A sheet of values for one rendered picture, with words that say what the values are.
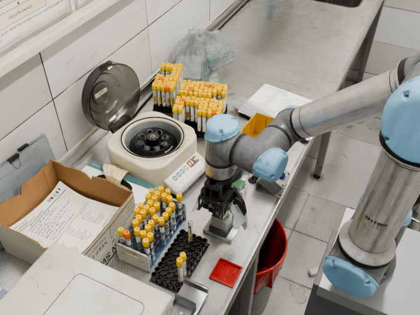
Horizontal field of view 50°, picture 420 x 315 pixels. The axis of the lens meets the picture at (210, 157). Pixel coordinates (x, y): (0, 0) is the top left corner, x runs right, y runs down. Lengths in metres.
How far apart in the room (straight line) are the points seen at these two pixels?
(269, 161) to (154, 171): 0.48
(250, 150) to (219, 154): 0.08
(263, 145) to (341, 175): 1.87
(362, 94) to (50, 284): 0.68
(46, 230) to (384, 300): 0.88
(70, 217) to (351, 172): 1.93
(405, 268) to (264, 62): 1.11
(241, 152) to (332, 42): 1.36
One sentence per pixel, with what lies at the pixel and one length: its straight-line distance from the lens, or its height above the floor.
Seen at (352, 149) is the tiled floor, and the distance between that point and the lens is 3.01.
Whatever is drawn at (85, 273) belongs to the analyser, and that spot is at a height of 1.17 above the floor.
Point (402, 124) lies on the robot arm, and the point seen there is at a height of 1.50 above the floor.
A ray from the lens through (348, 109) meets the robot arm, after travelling 0.92.
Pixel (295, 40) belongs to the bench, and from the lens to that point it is 2.22.
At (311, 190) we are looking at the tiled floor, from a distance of 2.67.
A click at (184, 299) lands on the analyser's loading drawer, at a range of 1.10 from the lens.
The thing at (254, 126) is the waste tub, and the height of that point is 0.92.
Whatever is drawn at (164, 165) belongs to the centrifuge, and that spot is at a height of 0.99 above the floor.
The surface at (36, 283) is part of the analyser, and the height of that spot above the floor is 1.17.
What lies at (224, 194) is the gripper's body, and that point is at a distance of 1.12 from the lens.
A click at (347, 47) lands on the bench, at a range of 2.23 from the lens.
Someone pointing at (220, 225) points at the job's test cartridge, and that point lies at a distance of 1.24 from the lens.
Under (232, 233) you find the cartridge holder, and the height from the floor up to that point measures 0.89.
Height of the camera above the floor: 1.90
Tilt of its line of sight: 43 degrees down
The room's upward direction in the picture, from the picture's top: 1 degrees clockwise
